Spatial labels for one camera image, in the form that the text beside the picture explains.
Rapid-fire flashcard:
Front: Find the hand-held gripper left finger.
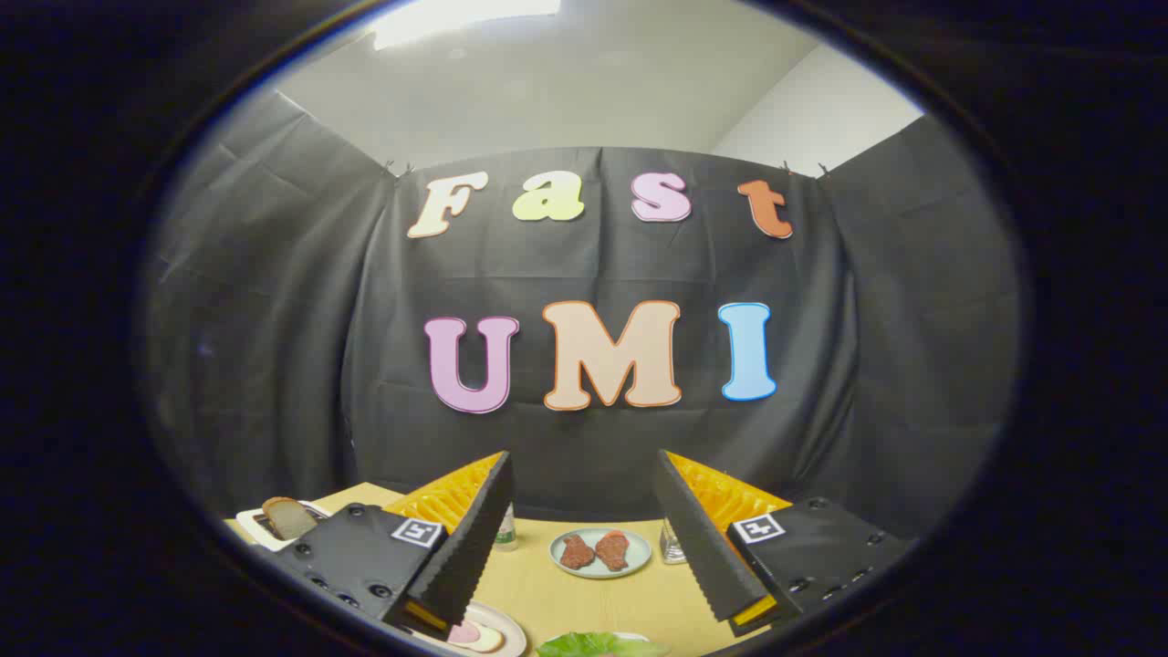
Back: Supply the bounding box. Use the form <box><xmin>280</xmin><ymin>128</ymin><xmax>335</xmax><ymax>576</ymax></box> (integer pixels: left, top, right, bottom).
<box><xmin>258</xmin><ymin>450</ymin><xmax>515</xmax><ymax>640</ymax></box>

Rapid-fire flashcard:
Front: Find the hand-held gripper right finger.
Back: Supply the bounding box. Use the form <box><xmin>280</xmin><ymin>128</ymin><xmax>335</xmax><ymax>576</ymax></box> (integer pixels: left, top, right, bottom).
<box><xmin>653</xmin><ymin>449</ymin><xmax>913</xmax><ymax>637</ymax></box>

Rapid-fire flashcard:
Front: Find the green lettuce leaf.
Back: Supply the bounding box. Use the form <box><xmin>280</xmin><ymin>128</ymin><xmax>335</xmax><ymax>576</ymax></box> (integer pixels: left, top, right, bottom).
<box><xmin>537</xmin><ymin>631</ymin><xmax>669</xmax><ymax>657</ymax></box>

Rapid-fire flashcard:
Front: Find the toasted bread slice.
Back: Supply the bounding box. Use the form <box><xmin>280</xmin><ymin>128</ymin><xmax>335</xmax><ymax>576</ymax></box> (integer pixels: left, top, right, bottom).
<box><xmin>263</xmin><ymin>497</ymin><xmax>318</xmax><ymax>541</ymax></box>

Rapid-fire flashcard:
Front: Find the white bread slice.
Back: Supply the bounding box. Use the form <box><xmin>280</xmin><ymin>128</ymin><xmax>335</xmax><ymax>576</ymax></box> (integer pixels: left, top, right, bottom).
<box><xmin>447</xmin><ymin>620</ymin><xmax>506</xmax><ymax>654</ymax></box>

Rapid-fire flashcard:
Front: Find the round beige plate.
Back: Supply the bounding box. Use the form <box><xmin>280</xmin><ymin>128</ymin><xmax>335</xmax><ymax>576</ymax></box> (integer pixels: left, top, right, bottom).
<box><xmin>411</xmin><ymin>600</ymin><xmax>528</xmax><ymax>657</ymax></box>

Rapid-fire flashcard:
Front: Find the light blue plate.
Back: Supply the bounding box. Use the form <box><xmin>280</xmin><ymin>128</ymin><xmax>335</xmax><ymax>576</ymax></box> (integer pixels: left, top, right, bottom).
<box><xmin>549</xmin><ymin>527</ymin><xmax>652</xmax><ymax>579</ymax></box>

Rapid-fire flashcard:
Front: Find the white toaster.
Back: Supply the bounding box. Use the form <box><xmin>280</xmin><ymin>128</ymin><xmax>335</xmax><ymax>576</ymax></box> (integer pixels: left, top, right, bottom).
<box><xmin>236</xmin><ymin>499</ymin><xmax>331</xmax><ymax>553</ymax></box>

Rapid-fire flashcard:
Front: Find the black backdrop cloth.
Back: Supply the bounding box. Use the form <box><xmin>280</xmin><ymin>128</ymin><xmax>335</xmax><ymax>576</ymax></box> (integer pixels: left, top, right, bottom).
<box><xmin>141</xmin><ymin>91</ymin><xmax>1023</xmax><ymax>539</ymax></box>

